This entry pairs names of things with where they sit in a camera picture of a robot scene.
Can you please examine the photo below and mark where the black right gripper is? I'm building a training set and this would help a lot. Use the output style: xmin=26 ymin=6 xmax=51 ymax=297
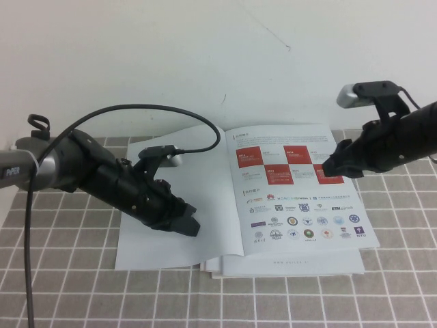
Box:
xmin=322 ymin=118 xmax=407 ymax=179

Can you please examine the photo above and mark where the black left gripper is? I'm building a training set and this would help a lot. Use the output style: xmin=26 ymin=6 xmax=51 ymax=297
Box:
xmin=112 ymin=159 xmax=201 ymax=239

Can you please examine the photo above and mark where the white printed brochure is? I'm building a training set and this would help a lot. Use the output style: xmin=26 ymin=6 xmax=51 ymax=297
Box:
xmin=115 ymin=122 xmax=381 ymax=271

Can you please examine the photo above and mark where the plain white booklet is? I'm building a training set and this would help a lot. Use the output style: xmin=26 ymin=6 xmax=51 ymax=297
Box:
xmin=199 ymin=258 xmax=365 ymax=279

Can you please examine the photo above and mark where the white booklet with web address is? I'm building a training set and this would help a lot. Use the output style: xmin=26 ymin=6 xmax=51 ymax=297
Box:
xmin=221 ymin=245 xmax=365 ymax=277

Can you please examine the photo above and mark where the grey checked tablecloth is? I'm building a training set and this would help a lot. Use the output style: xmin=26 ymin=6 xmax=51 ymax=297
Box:
xmin=0 ymin=128 xmax=437 ymax=328

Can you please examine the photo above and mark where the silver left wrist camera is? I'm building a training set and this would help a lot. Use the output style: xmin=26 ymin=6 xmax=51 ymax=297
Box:
xmin=156 ymin=154 xmax=185 ymax=169

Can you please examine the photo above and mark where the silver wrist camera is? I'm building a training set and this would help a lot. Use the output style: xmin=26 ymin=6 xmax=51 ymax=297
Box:
xmin=156 ymin=154 xmax=185 ymax=169
xmin=336 ymin=84 xmax=376 ymax=109

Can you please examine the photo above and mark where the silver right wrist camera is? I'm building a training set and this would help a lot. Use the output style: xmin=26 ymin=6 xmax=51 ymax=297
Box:
xmin=336 ymin=84 xmax=376 ymax=109

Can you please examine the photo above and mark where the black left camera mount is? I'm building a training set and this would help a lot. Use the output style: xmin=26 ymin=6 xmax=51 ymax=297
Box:
xmin=137 ymin=145 xmax=179 ymax=182

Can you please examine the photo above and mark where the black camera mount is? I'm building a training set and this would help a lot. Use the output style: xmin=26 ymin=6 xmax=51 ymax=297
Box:
xmin=352 ymin=81 xmax=413 ymax=121
xmin=137 ymin=145 xmax=179 ymax=182

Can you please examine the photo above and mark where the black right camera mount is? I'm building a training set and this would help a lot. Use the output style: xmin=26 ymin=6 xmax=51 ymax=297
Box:
xmin=352 ymin=81 xmax=413 ymax=121

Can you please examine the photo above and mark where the black left camera cable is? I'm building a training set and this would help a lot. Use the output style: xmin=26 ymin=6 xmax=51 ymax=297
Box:
xmin=23 ymin=104 xmax=222 ymax=328

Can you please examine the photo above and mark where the black cable loop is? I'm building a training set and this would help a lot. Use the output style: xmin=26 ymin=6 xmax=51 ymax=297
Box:
xmin=27 ymin=114 xmax=51 ymax=139

